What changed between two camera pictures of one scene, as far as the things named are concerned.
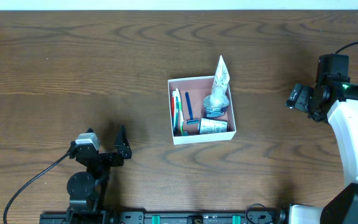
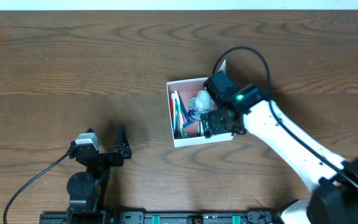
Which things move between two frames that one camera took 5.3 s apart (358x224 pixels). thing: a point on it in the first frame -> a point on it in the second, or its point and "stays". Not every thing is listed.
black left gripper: (101, 158) stays
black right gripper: (299, 97) -> (215, 123)
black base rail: (266, 216) stays
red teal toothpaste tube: (174, 111) stays
